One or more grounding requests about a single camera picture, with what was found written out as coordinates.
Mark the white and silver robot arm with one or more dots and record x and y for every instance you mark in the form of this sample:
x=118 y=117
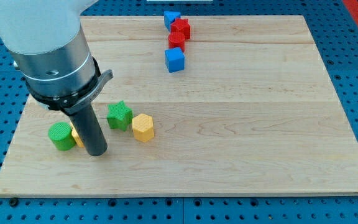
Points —
x=47 y=42

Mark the yellow hexagon block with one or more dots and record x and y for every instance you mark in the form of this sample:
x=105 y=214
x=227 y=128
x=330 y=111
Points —
x=143 y=127

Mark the wooden board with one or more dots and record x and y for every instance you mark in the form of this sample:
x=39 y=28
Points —
x=253 y=114

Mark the blue cube block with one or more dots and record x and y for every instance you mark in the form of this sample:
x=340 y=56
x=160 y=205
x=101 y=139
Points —
x=174 y=59

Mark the green star block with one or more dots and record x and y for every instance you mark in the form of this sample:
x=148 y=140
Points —
x=119 y=116

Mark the red cylinder block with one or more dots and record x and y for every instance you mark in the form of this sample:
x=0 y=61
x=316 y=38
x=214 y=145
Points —
x=176 y=39

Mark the red star block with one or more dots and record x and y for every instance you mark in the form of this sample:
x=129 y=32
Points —
x=181 y=25

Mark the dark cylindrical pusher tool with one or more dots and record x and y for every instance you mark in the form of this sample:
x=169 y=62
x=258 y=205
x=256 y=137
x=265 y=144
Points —
x=88 y=128

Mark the blue triangle block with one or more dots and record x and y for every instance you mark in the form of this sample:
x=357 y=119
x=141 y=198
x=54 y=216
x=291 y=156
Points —
x=169 y=18

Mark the yellow block behind pusher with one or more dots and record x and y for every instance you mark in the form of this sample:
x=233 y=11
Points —
x=75 y=136

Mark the green cylinder block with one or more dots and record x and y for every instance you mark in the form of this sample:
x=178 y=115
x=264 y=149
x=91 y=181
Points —
x=60 y=134

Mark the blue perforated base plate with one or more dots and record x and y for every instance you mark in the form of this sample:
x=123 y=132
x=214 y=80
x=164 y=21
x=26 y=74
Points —
x=334 y=28

